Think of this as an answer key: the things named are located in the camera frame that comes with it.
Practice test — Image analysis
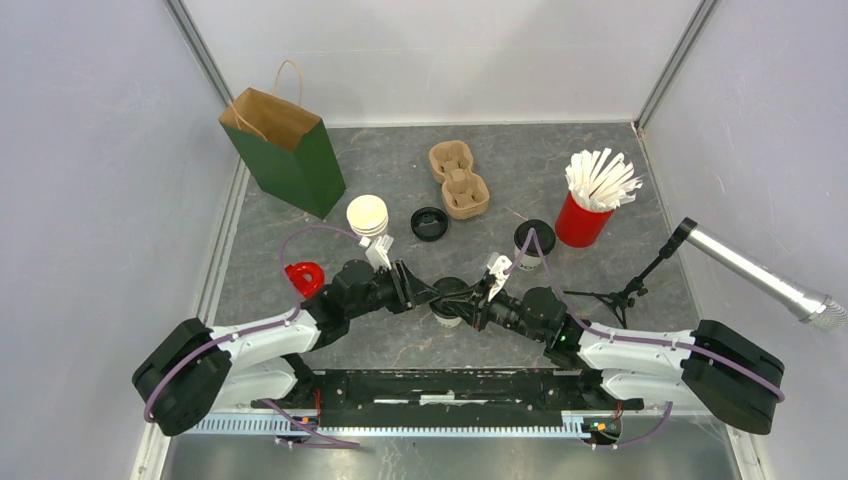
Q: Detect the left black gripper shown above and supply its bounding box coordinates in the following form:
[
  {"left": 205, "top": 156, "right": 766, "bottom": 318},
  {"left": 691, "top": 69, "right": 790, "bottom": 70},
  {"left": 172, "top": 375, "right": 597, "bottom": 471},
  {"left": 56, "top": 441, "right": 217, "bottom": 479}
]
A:
[{"left": 348, "top": 259, "right": 441, "bottom": 320}]

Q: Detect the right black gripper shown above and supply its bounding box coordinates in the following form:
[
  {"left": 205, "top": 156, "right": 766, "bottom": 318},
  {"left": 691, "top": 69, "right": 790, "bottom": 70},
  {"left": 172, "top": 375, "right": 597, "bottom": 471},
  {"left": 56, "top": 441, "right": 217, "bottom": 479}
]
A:
[{"left": 442, "top": 278, "right": 545, "bottom": 344}]

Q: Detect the stack of black lids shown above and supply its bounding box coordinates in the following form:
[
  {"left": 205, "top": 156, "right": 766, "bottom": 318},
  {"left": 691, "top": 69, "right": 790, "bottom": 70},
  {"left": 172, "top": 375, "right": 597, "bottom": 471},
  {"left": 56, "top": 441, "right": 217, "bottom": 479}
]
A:
[{"left": 410, "top": 207, "right": 450, "bottom": 242}]

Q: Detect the stack of white paper cups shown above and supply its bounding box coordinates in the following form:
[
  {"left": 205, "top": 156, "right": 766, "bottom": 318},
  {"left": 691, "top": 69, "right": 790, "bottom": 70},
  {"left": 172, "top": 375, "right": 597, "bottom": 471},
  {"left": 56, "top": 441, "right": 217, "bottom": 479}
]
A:
[{"left": 346, "top": 194, "right": 389, "bottom": 237}]

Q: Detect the single black lid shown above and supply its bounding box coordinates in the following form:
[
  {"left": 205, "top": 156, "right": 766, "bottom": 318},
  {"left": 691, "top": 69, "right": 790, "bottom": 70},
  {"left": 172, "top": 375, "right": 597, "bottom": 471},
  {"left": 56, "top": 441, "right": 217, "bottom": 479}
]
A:
[{"left": 513, "top": 219, "right": 558, "bottom": 258}]

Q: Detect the green paper bag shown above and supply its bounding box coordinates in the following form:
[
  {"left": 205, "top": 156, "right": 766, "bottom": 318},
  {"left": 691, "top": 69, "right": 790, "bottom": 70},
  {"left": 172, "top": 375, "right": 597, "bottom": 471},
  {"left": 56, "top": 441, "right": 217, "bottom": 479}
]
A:
[{"left": 218, "top": 59, "right": 346, "bottom": 219}]

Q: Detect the single white paper cup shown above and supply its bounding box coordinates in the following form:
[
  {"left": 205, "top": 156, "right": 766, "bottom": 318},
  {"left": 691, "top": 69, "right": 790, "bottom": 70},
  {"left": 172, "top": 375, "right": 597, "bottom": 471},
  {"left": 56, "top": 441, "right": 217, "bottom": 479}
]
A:
[{"left": 517, "top": 248, "right": 542, "bottom": 271}]

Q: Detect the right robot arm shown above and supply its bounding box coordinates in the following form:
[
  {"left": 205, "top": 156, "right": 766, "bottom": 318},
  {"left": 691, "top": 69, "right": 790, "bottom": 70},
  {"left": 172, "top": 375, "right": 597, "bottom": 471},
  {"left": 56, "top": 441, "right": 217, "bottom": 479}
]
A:
[{"left": 430, "top": 277, "right": 785, "bottom": 435}]

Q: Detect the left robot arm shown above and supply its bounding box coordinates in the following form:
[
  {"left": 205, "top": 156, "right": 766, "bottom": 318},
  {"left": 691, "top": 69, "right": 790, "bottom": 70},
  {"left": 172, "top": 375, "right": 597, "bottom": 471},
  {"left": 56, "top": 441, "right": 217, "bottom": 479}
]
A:
[{"left": 132, "top": 260, "right": 441, "bottom": 436}]

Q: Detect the stack of cardboard cup carriers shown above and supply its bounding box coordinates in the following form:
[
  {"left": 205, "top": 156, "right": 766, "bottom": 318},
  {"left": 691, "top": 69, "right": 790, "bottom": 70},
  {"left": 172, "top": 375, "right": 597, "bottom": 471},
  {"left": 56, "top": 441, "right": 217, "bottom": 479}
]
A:
[{"left": 428, "top": 140, "right": 491, "bottom": 220}]

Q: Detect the red D-shaped object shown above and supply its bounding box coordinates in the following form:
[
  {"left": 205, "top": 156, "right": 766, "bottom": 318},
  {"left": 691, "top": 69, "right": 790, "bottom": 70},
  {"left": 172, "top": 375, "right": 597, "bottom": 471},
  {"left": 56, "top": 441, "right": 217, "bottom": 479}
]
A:
[{"left": 284, "top": 262, "right": 325, "bottom": 299}]

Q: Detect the red cup holder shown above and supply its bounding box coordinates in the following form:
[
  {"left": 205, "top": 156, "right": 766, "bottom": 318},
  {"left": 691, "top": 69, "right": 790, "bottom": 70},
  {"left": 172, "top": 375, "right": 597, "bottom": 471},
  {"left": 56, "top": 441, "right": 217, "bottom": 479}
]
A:
[{"left": 554, "top": 193, "right": 614, "bottom": 248}]

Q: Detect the silver microphone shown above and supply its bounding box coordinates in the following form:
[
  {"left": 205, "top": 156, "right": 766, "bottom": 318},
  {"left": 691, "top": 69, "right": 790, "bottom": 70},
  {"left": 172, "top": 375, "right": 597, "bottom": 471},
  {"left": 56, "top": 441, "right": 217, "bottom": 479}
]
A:
[{"left": 672, "top": 217, "right": 847, "bottom": 333}]

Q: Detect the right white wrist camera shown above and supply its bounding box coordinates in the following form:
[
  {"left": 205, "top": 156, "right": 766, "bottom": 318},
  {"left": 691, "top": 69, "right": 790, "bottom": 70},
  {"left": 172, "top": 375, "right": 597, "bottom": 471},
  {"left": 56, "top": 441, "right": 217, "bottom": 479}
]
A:
[{"left": 486, "top": 252, "right": 513, "bottom": 302}]

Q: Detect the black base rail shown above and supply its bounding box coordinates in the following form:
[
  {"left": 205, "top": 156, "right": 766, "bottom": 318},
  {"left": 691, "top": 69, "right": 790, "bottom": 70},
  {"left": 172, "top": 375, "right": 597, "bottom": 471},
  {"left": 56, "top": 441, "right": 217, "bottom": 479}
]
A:
[{"left": 276, "top": 368, "right": 644, "bottom": 427}]

